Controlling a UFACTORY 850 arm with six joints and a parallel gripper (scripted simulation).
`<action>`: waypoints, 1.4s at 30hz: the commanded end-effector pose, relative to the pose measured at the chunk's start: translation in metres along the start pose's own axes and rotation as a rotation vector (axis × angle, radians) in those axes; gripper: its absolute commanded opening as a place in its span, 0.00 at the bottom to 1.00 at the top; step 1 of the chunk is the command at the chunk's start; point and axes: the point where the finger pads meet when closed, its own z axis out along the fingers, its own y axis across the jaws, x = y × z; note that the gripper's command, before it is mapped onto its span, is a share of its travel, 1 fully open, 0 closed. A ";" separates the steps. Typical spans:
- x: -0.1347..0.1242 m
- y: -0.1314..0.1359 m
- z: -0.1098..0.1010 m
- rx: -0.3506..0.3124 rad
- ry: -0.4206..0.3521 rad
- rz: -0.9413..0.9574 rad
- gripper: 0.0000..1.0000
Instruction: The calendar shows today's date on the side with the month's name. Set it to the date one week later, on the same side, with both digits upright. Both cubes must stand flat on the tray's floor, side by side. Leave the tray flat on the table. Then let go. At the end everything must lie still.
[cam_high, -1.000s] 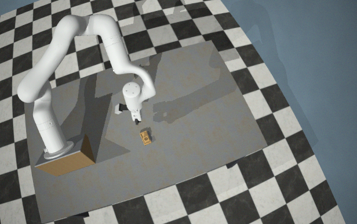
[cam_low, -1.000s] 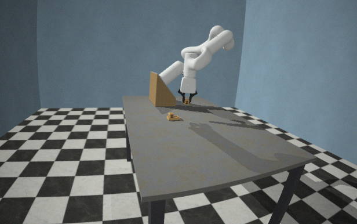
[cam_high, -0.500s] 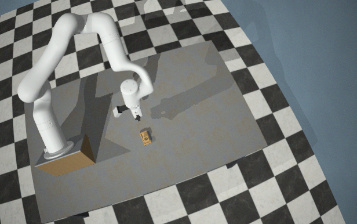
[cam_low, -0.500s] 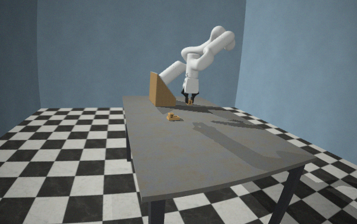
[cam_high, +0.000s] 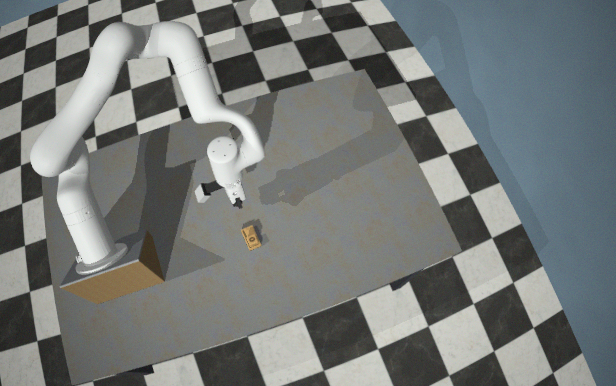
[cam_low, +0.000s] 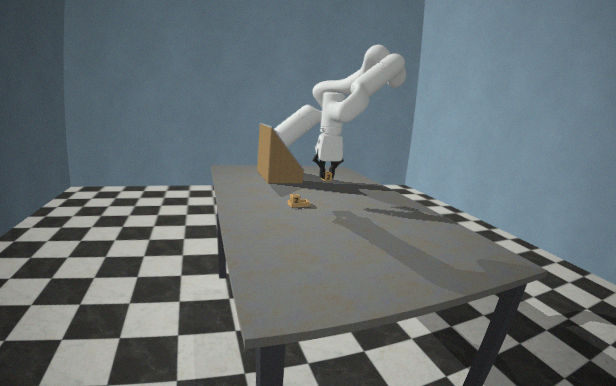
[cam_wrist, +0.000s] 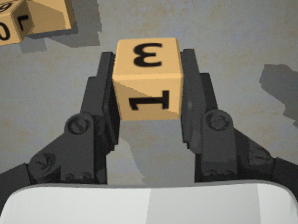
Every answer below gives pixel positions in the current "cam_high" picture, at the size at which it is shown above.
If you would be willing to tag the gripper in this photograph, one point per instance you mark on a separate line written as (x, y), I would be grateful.
(236, 192)

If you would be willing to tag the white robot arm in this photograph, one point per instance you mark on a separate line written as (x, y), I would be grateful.
(51, 153)

